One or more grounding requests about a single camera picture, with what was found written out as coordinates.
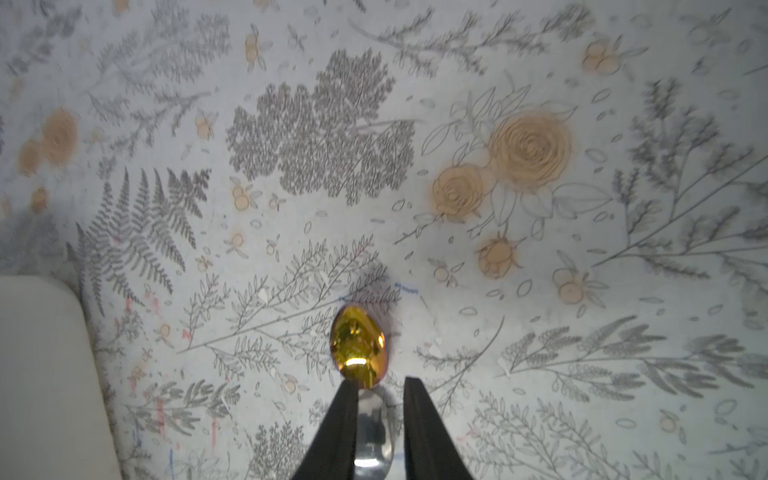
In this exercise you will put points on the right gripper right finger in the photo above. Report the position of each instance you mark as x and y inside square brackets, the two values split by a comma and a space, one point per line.
[429, 450]

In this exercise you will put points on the plain silver spoon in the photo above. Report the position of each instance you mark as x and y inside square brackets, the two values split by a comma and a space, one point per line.
[374, 438]

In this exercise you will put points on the white rectangular storage tray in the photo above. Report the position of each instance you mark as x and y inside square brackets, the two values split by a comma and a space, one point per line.
[53, 417]

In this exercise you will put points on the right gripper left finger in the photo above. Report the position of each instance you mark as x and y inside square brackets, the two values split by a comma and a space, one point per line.
[331, 454]

